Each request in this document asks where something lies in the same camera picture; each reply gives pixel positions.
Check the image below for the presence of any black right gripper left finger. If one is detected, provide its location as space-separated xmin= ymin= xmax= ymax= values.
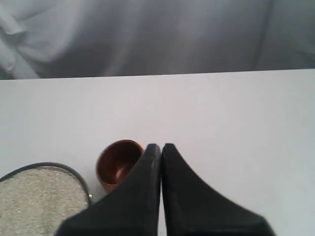
xmin=56 ymin=144 xmax=161 ymax=236

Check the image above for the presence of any rice in metal tray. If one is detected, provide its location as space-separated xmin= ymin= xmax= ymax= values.
xmin=0 ymin=169 xmax=89 ymax=236

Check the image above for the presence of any brown wooden cup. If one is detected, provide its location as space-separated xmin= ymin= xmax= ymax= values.
xmin=95 ymin=140 xmax=144 ymax=193

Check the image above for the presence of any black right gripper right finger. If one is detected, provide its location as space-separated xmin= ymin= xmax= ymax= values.
xmin=161 ymin=144 xmax=275 ymax=236

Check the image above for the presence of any round metal tray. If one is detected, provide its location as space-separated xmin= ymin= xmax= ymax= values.
xmin=0 ymin=162 xmax=93 ymax=206

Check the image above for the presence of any white backdrop curtain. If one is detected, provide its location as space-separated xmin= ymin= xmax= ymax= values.
xmin=0 ymin=0 xmax=315 ymax=80

